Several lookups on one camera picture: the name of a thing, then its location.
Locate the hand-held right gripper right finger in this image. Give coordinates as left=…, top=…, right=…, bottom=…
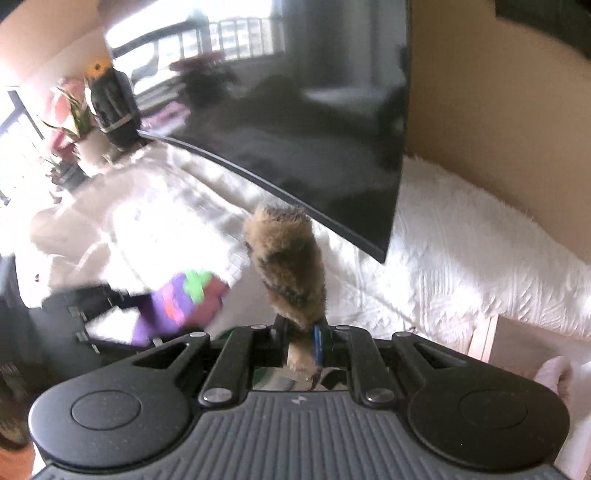
left=313, top=322, right=468, bottom=404

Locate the purple soft toy green top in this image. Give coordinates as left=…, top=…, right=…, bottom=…
left=130, top=270, right=230, bottom=348

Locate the mauve plush headband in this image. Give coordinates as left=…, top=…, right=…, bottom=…
left=536, top=354, right=576, bottom=403

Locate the pink cardboard box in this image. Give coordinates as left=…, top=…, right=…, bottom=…
left=478, top=314, right=591, bottom=480

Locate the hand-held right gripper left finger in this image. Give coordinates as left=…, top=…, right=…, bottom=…
left=128, top=316, right=289, bottom=408

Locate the pink flowering plant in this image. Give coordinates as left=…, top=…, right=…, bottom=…
left=39, top=76, right=101, bottom=185

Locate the white textured blanket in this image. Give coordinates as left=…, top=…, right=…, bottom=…
left=28, top=138, right=591, bottom=361

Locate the white plant pot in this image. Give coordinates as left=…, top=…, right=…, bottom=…
left=74, top=128, right=114, bottom=168

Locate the black countertop appliance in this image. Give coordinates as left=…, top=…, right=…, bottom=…
left=87, top=64, right=142, bottom=149

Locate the black curved monitor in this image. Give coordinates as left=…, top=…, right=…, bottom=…
left=102, top=0, right=413, bottom=265

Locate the black window frame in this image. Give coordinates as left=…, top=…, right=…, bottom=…
left=0, top=88, right=47, bottom=206

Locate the dark plant pot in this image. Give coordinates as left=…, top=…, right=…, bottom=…
left=52, top=161, right=88, bottom=191

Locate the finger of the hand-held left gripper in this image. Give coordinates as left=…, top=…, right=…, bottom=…
left=76, top=323, right=163, bottom=358
left=42, top=284, right=140, bottom=320

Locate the brown furry hair claw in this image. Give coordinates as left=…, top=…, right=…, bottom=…
left=242, top=203, right=330, bottom=374

